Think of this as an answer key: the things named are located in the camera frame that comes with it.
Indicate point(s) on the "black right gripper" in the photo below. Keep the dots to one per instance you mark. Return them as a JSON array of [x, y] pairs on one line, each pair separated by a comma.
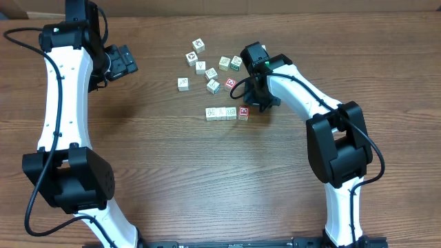
[[251, 98]]

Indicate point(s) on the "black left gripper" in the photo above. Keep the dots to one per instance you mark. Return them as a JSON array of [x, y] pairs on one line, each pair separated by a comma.
[[124, 63]]

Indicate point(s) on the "red letter block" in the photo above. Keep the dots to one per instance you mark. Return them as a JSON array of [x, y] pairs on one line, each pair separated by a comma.
[[229, 84], [243, 113]]

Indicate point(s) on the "pretzel picture block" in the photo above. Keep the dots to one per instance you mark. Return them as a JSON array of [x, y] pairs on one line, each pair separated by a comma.
[[231, 113]]

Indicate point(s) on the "giraffe picture block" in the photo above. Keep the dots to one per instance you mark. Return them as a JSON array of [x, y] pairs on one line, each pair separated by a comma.
[[221, 113]]

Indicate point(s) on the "line drawing wooden block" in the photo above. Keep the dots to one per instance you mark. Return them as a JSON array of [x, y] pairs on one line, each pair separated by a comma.
[[210, 114]]

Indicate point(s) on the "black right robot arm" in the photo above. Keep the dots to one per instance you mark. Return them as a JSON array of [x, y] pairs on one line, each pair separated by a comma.
[[338, 147]]

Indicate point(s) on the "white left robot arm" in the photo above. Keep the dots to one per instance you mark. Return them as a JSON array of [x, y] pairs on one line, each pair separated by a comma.
[[65, 170]]

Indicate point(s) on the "dog picture green block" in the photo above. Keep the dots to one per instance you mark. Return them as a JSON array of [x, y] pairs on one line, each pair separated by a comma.
[[236, 63]]

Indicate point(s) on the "turtle picture block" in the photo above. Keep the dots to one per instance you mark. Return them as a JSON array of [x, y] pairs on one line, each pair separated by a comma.
[[224, 63]]

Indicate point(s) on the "blue sided picture block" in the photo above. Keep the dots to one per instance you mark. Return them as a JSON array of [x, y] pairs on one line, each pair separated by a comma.
[[213, 86]]

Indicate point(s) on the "snail picture block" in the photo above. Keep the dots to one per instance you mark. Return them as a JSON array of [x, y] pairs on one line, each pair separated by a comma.
[[211, 74]]

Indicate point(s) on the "ice cream picture block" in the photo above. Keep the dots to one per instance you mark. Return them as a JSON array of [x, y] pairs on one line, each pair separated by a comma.
[[200, 67]]

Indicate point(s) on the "green sided picture block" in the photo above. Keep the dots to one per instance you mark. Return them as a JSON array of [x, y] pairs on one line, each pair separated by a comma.
[[183, 84]]

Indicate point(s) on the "soccer ball picture block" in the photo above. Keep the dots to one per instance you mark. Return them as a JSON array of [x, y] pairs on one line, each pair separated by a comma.
[[191, 58]]

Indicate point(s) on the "face picture block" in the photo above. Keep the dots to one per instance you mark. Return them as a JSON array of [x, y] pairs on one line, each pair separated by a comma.
[[198, 46]]

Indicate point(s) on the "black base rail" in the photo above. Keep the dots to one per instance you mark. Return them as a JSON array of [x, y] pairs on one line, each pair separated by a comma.
[[234, 244]]

